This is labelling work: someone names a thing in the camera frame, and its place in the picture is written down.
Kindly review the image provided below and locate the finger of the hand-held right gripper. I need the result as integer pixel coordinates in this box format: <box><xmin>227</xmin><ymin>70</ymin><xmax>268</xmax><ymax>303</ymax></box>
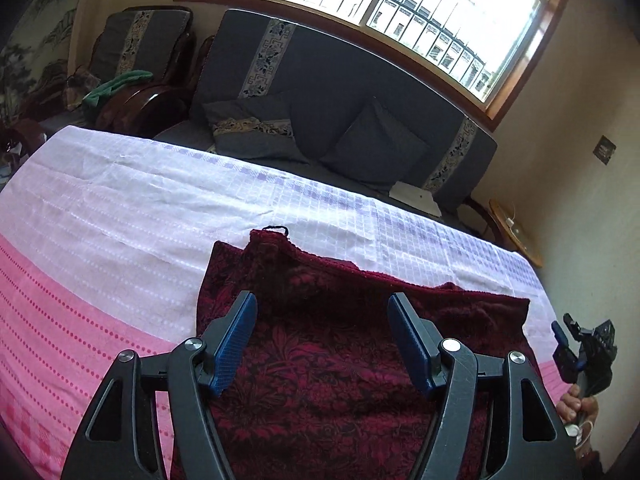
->
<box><xmin>556</xmin><ymin>345</ymin><xmax>586</xmax><ymax>387</ymax></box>
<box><xmin>551</xmin><ymin>312</ymin><xmax>583</xmax><ymax>348</ymax></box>

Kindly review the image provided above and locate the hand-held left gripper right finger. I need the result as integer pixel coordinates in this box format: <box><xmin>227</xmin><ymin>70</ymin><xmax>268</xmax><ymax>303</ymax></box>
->
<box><xmin>387</xmin><ymin>292</ymin><xmax>586</xmax><ymax>480</ymax></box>

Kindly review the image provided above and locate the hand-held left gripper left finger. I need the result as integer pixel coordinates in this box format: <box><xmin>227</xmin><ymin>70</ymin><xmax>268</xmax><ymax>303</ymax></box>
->
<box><xmin>60</xmin><ymin>290</ymin><xmax>258</xmax><ymax>480</ymax></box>

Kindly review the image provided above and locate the dark red patterned sweater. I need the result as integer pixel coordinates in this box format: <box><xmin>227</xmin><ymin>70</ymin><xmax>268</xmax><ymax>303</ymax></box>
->
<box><xmin>170</xmin><ymin>227</ymin><xmax>561</xmax><ymax>480</ymax></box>

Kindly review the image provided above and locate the person's right hand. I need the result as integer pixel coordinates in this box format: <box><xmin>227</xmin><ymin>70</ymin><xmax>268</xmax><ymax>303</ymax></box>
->
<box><xmin>556</xmin><ymin>385</ymin><xmax>598</xmax><ymax>453</ymax></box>

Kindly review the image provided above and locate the round wooden side table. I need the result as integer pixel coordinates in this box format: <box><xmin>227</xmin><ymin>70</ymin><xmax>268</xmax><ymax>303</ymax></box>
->
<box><xmin>487</xmin><ymin>198</ymin><xmax>545</xmax><ymax>268</ymax></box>

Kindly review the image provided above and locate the white paper sheet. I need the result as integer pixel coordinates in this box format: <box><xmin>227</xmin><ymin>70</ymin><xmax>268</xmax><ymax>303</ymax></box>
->
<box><xmin>389</xmin><ymin>180</ymin><xmax>441</xmax><ymax>217</ymax></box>

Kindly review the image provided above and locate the pink checked bed sheet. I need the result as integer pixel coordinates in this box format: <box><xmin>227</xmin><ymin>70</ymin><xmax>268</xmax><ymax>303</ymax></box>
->
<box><xmin>0</xmin><ymin>125</ymin><xmax>561</xmax><ymax>480</ymax></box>

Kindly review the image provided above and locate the plain dark grey cushion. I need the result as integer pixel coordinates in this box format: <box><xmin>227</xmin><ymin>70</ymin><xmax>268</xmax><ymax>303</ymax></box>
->
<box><xmin>319</xmin><ymin>96</ymin><xmax>432</xmax><ymax>186</ymax></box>

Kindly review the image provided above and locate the grey cushion with patterned band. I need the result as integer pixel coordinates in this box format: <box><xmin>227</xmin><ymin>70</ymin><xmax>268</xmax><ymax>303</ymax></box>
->
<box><xmin>201</xmin><ymin>91</ymin><xmax>311</xmax><ymax>165</ymax></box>

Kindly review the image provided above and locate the grey sofa with patterned stripes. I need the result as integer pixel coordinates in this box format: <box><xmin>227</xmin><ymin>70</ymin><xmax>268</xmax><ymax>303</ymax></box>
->
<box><xmin>152</xmin><ymin>8</ymin><xmax>498</xmax><ymax>211</ymax></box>

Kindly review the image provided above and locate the green cloth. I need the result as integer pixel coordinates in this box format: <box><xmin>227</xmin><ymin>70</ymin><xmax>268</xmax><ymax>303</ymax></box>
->
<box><xmin>81</xmin><ymin>70</ymin><xmax>155</xmax><ymax>109</ymax></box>

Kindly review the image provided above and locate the wooden armchair with grey cushion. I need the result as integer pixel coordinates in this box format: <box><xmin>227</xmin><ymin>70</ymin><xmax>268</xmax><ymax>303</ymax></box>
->
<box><xmin>75</xmin><ymin>6</ymin><xmax>197</xmax><ymax>133</ymax></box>

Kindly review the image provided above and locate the wooden framed barred window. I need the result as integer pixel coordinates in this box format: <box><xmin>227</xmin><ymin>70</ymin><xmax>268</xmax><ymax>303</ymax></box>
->
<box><xmin>174</xmin><ymin>0</ymin><xmax>576</xmax><ymax>133</ymax></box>

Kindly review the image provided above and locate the landscape painting screen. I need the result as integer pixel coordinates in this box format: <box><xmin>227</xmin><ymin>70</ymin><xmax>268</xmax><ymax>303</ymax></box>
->
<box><xmin>0</xmin><ymin>0</ymin><xmax>96</xmax><ymax>126</ymax></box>

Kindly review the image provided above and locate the dark wall plate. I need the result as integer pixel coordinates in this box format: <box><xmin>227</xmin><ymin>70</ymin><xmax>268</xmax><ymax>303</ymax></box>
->
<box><xmin>592</xmin><ymin>135</ymin><xmax>617</xmax><ymax>166</ymax></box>

